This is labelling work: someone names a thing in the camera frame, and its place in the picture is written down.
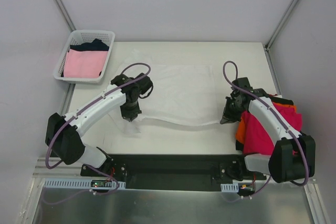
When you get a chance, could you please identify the magenta t shirt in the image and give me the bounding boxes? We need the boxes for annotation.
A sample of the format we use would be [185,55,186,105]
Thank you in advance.
[240,104,303,156]

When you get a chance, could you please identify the white t shirt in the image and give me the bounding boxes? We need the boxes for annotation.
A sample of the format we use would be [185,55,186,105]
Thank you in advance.
[108,49,220,134]

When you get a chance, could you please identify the black t shirt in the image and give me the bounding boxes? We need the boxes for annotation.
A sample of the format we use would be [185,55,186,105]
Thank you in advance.
[235,93,307,153]

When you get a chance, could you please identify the white plastic laundry basket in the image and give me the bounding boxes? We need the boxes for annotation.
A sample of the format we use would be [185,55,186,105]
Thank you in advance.
[53,29,115,84]

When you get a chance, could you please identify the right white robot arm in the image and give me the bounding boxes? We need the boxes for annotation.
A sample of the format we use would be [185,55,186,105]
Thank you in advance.
[220,77,316,186]

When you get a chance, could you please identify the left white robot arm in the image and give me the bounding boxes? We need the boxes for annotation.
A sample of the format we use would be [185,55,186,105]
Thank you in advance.
[45,73,153,176]

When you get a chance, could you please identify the pink t shirt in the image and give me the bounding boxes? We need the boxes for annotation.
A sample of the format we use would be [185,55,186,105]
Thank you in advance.
[63,49,108,79]

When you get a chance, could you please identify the navy t shirt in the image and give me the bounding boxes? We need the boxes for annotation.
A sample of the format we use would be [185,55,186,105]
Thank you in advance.
[70,39,109,51]

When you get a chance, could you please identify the right white cable duct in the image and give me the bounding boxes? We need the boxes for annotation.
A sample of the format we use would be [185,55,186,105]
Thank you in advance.
[220,183,239,193]

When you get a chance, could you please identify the white cable duct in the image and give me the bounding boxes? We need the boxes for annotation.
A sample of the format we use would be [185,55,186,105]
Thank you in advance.
[220,183,239,193]
[44,178,117,190]

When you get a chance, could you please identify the aluminium rail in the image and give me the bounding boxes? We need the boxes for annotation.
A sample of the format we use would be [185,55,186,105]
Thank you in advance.
[32,157,315,184]

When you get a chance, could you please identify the left white cable duct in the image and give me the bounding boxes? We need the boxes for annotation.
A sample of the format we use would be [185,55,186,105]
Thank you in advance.
[44,178,117,190]

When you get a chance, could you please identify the right aluminium frame post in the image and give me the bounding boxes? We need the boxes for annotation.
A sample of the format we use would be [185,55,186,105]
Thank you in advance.
[264,0,301,52]

